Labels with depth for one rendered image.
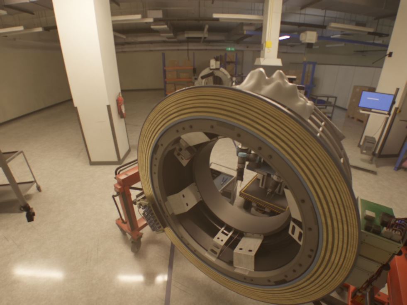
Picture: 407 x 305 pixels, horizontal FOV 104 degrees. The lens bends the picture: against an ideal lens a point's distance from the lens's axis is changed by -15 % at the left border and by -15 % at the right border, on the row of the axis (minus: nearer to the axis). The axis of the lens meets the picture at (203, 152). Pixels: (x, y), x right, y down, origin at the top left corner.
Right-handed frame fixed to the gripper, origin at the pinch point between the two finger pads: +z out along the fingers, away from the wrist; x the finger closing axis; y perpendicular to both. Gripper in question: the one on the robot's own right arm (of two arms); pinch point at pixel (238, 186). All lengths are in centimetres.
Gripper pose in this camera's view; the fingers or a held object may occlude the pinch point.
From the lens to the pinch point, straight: 212.3
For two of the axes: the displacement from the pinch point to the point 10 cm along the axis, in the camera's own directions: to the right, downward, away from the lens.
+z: -1.0, 9.9, 0.3
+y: 4.8, 0.2, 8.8
